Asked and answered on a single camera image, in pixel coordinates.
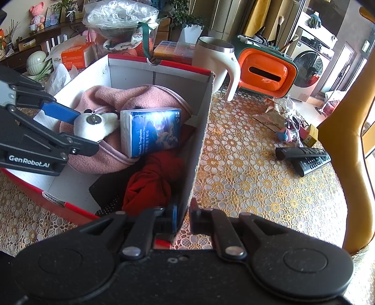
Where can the white plastic bag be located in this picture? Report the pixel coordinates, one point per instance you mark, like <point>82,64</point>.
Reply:
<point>58,79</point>

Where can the potted plant white pot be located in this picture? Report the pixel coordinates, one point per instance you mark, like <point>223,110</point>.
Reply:
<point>192,35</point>

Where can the green ribbon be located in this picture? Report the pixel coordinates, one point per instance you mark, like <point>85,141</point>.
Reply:
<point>145,41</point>

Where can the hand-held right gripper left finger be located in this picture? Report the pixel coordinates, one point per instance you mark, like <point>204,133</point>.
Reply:
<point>174,218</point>

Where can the small cardboard box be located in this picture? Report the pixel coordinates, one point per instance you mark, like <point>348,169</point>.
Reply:
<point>26,44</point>

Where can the pink plush figurine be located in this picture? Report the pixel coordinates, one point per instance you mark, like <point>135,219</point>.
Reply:
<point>36,11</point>

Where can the yellow curtain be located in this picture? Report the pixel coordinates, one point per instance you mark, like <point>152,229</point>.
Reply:
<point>259,16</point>

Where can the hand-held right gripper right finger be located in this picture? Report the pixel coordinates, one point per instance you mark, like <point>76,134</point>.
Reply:
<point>199,223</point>

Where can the wooden shelf cabinet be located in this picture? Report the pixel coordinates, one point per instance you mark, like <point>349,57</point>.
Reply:
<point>17,58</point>

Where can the black cloth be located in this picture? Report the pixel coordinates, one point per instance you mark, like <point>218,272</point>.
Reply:
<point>108,190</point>

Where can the dried twigs in vase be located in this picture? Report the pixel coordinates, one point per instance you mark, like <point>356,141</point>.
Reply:
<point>10,36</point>

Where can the black remote control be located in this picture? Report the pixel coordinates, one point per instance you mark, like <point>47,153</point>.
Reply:
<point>312,166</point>
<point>301,153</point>

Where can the small potted plant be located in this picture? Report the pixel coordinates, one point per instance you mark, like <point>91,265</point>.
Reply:
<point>69,11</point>

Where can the orange green desk organizer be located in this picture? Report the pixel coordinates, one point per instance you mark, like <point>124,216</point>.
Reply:
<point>263,61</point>

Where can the orange white box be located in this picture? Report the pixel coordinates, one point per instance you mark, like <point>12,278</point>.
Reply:
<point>76,55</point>

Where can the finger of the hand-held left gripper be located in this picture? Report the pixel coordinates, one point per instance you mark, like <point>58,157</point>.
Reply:
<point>82,146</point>
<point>58,111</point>

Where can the blue white tissue pack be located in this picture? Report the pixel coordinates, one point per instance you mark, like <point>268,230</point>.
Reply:
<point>152,132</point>

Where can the white steel-lined mug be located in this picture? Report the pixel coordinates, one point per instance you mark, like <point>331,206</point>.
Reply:
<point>211,61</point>

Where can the paint brush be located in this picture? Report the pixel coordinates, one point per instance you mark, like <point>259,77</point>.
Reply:
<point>279,29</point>
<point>290,42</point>

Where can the small yellow box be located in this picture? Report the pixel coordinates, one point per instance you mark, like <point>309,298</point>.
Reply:
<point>310,135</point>

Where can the red cloth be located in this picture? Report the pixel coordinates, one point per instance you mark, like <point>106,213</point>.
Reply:
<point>149,181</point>

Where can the green ceramic pot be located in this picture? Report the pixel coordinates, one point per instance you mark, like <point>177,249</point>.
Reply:
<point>36,60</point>

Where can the white washing machine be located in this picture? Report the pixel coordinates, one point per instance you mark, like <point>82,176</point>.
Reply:
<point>310,67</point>

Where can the white paper bag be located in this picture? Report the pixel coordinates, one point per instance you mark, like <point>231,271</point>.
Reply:
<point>66,44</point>

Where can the white slatted rack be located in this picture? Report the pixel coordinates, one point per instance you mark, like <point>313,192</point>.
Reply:
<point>55,41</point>

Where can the small pink blue toy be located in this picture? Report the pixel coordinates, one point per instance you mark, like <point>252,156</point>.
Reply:
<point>285,135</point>

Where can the white floor air conditioner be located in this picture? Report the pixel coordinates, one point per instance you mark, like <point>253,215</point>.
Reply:
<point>228,16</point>

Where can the picture frame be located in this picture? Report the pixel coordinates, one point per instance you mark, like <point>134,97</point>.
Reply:
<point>54,14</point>

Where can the pink fleece cloth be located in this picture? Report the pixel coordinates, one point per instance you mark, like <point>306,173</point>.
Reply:
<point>117,96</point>

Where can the clear orange storage box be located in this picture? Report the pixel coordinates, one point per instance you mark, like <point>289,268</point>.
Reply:
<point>170,49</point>

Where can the white cardboard box red trim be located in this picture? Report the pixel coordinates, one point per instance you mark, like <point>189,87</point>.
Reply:
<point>129,73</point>

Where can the yellow chair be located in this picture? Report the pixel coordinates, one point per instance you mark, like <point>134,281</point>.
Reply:
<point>345,164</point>

